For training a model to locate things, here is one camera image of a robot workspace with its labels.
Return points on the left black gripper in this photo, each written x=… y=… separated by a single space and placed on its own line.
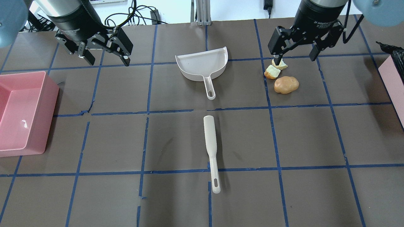
x=74 y=26

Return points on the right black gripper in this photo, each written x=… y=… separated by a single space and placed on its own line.
x=315 y=17

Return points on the white plastic dustpan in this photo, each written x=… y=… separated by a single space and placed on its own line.
x=204 y=67

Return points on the white hand brush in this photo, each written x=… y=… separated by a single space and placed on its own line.
x=211 y=147

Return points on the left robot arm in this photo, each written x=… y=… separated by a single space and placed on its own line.
x=15 y=13

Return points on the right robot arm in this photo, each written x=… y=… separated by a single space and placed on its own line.
x=384 y=13

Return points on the pink bin with black bag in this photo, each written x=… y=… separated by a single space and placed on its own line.
x=392 y=74

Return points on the open pink plastic bin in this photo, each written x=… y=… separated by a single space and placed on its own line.
x=27 y=106

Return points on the pale food chunk far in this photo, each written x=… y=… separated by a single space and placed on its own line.
x=280 y=66

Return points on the pale food chunk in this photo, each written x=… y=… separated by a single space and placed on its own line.
x=280 y=66
x=272 y=72

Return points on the pale food chunk near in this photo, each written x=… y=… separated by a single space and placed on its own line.
x=272 y=72

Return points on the brown potato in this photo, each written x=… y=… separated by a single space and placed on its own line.
x=286 y=84

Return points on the black power adapter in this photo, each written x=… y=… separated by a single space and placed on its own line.
x=155 y=16

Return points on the aluminium frame post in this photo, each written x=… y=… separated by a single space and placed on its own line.
x=201 y=12

